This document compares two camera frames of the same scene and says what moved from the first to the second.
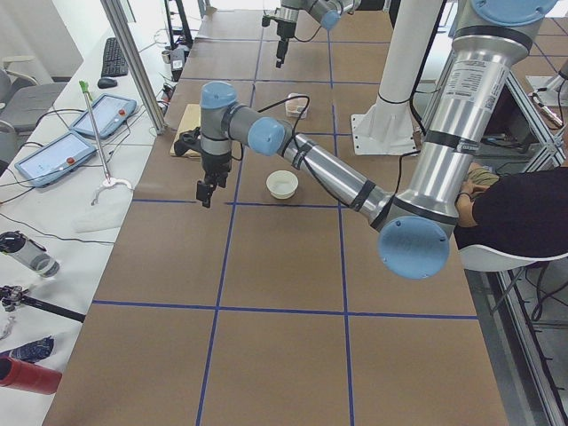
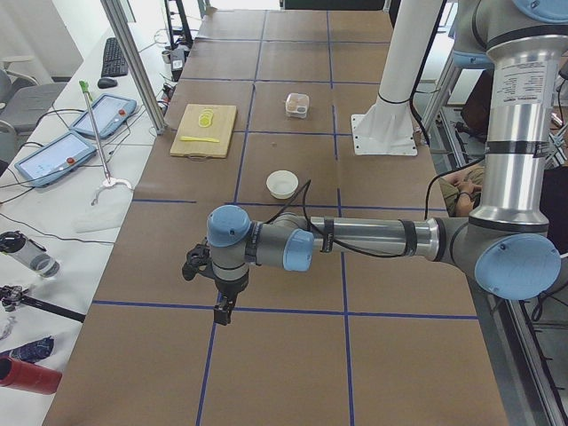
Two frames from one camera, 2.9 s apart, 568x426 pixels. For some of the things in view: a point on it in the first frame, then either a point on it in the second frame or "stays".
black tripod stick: (12, 295) stays
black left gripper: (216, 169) to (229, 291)
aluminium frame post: (119, 21) stays
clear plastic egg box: (295, 106) stays
